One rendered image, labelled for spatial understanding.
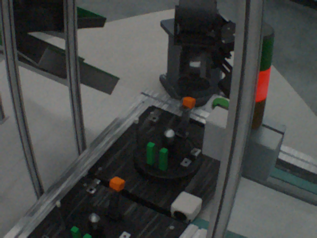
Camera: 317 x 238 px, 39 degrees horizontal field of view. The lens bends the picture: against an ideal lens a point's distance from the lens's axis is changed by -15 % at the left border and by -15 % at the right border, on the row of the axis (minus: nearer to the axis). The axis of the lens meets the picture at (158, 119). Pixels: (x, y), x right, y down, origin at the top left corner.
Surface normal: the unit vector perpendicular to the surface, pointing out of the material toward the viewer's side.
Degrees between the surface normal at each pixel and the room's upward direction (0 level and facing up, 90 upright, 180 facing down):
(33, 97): 0
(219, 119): 0
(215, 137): 90
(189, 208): 0
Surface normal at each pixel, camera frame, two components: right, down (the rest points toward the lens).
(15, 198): 0.01, -0.74
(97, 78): 0.75, 0.45
